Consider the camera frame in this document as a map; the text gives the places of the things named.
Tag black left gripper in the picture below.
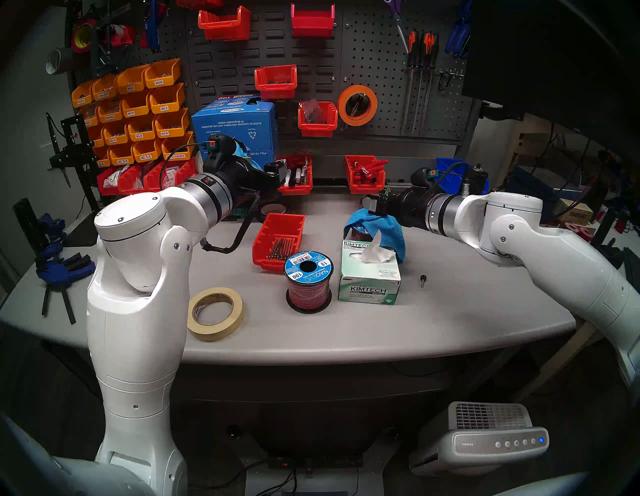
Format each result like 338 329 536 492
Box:
224 156 289 202

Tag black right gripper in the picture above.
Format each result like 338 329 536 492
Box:
361 188 432 228

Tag blue microfiber shop towel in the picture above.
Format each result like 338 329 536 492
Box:
232 142 267 172
344 208 407 264

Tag blue cardboard wipes box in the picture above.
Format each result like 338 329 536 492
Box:
191 95 279 172

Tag red bin with connectors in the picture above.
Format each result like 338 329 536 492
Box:
344 155 387 196

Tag red bin with markers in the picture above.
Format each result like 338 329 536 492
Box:
277 154 314 196

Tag red bin with nails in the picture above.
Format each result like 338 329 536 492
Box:
251 212 306 273

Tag pile of metal nails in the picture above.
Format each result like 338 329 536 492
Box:
267 236 296 261

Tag green Kimtech tissue box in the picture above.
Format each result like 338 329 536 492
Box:
338 230 402 305

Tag yellow bin labelled M4 HEX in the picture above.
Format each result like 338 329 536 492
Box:
161 132 197 162

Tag blue plastic bin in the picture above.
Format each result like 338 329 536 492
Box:
434 157 490 197

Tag red stackable parts bin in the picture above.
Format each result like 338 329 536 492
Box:
118 164 153 197
96 167 123 197
144 159 198 193

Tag orange tape roll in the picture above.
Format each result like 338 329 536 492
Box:
337 84 379 127

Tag yellow bin labelled M3-6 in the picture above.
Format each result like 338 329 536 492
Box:
155 110 190 138

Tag black ribbed bottle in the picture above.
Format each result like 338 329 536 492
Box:
460 163 490 197

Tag yellow bin labelled M2.5-5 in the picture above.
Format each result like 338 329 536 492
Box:
132 139 163 163

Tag yellow bin labelled M3-4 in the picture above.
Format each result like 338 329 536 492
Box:
149 83 185 114

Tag yellow bin labelled M3-8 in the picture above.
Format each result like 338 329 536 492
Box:
127 116 158 142

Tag yellow bin labelled M2.5-6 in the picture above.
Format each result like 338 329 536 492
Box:
108 143 136 167

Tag yellow bin labelled M3X6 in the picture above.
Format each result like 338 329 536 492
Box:
145 58 181 88

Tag dark grey pegboard panel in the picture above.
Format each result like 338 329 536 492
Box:
65 0 483 146

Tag yellow bin labelled M4-6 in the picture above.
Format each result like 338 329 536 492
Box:
121 91 153 117

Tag yellow bin labelled M3-12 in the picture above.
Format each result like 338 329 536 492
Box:
102 121 131 146

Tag beige masking tape roll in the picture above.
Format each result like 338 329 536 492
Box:
187 287 246 343

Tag yellow bin labelled M3X8 BAD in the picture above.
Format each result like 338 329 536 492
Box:
91 75 120 101

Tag flat black pad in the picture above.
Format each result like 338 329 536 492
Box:
62 212 101 248

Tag blue spring clamp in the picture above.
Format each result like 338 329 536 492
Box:
445 15 466 58
455 0 475 51

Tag red white tape roll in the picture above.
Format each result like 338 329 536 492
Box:
107 24 137 48

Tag blue black bar clamp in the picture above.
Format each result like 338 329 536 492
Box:
50 252 96 326
34 252 76 318

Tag brown cardboard box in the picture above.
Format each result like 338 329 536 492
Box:
555 197 596 226

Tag small blue vise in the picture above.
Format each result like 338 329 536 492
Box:
37 212 68 246

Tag red yellow tape roll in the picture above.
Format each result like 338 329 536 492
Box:
70 19 98 53

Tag black cylindrical speaker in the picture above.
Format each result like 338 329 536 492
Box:
12 197 51 256

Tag black computer monitor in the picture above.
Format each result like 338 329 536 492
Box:
461 0 640 161

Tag black desk device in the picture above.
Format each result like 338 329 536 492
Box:
597 237 626 267

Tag white Coway air purifier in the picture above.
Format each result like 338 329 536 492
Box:
409 401 550 476

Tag black power strip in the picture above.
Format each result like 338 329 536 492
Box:
267 452 363 471

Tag grey robot torso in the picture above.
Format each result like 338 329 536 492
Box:
0 410 640 496

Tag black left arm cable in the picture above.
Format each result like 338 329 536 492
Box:
200 192 262 254

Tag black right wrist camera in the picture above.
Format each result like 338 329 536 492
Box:
411 167 444 191

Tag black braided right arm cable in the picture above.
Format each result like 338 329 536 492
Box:
425 161 472 201

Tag large red wire spool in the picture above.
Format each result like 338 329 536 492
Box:
284 251 334 315

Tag crimson wall bin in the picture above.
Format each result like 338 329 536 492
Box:
291 2 336 40

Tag orange handled screwdriver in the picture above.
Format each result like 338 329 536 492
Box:
400 30 420 136
417 31 440 135

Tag purple handled scissors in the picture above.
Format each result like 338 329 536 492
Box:
384 0 410 53

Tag grey duct tape roll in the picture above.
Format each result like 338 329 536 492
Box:
45 47 76 76

